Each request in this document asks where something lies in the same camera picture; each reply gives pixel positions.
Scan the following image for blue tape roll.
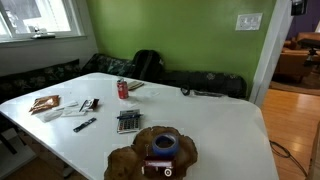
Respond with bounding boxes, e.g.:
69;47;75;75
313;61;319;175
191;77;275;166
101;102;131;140
151;132;180;158

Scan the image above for black sunglasses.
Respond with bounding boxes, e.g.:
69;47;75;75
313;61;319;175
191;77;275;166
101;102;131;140
180;85;192;97

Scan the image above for white paper sheet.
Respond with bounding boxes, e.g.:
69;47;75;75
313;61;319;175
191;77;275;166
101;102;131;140
127;80;145;91

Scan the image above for black backpack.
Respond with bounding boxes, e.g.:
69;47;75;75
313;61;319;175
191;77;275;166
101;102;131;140
130;49;165;84

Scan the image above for red soda can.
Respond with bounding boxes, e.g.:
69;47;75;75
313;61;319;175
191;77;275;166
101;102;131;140
116;77;130;100

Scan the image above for grey calculator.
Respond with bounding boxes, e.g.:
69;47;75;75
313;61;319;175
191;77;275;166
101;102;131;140
116;109;141;135

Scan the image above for long dark floral cushion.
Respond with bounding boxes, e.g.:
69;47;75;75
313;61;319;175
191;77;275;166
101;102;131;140
159;69;248;100

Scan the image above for clear plastic bag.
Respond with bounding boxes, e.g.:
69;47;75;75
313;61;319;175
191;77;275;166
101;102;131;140
188;88;229;99

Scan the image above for short dark floral cushion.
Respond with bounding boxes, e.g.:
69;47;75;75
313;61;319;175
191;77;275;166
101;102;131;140
80;52;136;79

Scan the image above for dark snack packet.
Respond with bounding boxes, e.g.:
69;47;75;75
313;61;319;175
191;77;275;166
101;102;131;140
78;97;101;113

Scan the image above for red toy wagon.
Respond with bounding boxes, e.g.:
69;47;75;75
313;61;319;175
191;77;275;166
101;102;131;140
141;144;176;178

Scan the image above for black marker pen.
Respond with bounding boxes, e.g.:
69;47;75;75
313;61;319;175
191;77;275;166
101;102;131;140
72;117;98;134

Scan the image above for white flat packet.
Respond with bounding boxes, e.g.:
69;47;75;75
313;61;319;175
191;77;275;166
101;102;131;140
61;109;88;118

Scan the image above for white long packet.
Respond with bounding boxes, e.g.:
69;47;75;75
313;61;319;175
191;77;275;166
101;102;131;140
52;100;80;112

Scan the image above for white plastic packet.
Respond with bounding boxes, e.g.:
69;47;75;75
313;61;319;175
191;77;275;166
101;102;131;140
41;109;64;123

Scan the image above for brown paper packet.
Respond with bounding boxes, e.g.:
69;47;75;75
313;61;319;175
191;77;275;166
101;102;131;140
28;94;61;114

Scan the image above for dark floral window-side cushion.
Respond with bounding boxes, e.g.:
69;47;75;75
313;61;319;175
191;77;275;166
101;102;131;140
0;59;81;104

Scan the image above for small device on sill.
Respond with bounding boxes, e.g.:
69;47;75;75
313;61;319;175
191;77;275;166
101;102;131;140
30;26;57;40

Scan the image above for brown leather sofa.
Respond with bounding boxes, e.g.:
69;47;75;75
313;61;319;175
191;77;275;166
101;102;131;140
273;31;320;84

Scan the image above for white framed window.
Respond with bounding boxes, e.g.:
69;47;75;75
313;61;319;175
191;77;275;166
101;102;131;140
0;0;84;43

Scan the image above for black tripod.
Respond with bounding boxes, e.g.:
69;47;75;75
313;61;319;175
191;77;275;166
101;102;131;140
303;47;319;67

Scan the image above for white light switch plate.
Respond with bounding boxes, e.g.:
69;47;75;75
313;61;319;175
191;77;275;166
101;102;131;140
235;12;264;32

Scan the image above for black floor cable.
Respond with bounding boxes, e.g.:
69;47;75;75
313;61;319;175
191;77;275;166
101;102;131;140
269;139;309;178

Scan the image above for black wall-mounted box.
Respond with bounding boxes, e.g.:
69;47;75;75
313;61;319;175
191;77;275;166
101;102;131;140
290;0;308;17

